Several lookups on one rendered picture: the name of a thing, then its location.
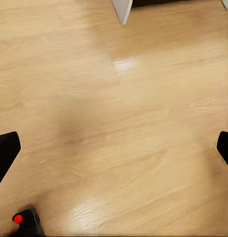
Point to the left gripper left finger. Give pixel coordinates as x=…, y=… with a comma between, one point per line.
x=9, y=149

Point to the nightstand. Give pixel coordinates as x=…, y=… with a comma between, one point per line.
x=123, y=7

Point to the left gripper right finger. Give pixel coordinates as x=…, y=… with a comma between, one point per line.
x=222, y=145

